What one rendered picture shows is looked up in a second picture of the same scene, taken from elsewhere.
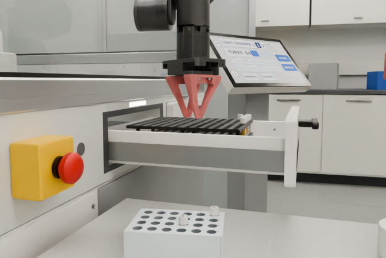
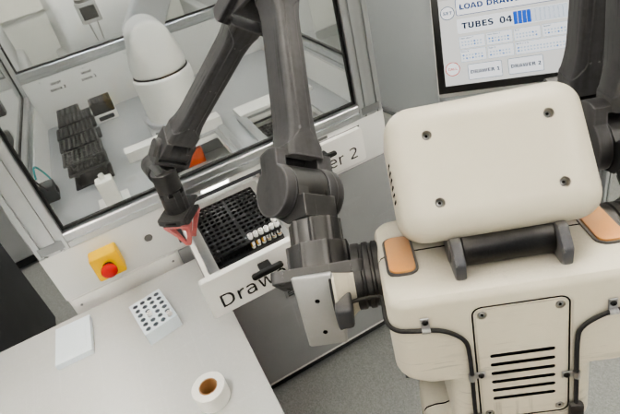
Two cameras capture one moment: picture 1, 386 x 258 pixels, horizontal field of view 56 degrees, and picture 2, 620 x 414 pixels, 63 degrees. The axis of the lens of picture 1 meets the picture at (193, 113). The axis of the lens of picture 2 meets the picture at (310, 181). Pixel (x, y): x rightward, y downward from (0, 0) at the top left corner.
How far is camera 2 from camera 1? 1.23 m
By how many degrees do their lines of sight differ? 58
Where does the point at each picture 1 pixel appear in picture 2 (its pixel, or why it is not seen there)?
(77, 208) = (156, 266)
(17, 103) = (84, 237)
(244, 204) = not seen: hidden behind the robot
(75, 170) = (108, 274)
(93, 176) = (167, 246)
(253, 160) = not seen: hidden behind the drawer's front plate
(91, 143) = (158, 231)
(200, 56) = (170, 214)
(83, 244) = (138, 295)
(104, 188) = (184, 250)
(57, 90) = (112, 219)
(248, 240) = (185, 334)
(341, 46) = not seen: outside the picture
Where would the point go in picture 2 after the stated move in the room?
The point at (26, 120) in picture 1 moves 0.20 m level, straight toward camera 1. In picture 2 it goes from (95, 241) to (36, 300)
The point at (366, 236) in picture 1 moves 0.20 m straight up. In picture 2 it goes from (232, 370) to (201, 308)
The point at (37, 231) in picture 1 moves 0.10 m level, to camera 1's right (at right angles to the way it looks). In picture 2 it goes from (124, 280) to (140, 297)
